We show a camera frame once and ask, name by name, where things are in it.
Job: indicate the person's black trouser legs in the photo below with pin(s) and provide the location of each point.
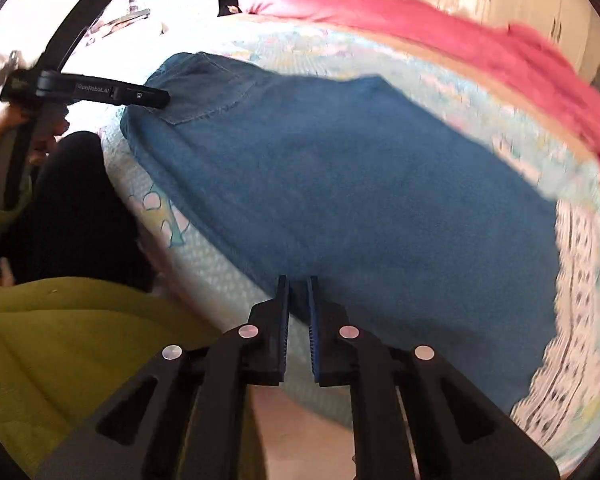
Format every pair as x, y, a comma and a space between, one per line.
75, 210

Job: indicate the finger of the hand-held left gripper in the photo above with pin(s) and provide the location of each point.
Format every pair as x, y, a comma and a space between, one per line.
145, 96

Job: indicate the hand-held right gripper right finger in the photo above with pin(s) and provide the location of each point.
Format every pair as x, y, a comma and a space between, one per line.
314, 345

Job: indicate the person's yellow-green shirt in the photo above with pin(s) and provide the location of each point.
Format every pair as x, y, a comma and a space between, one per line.
55, 345

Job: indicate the pink blanket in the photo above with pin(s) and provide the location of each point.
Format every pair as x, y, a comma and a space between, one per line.
430, 25

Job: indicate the blue denim pants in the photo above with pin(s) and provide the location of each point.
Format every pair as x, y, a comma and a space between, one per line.
340, 200

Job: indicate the cartoon cat printed bedsheet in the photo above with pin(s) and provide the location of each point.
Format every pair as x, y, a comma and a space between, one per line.
205, 255

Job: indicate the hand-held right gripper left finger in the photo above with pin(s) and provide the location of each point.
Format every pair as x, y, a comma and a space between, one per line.
281, 345

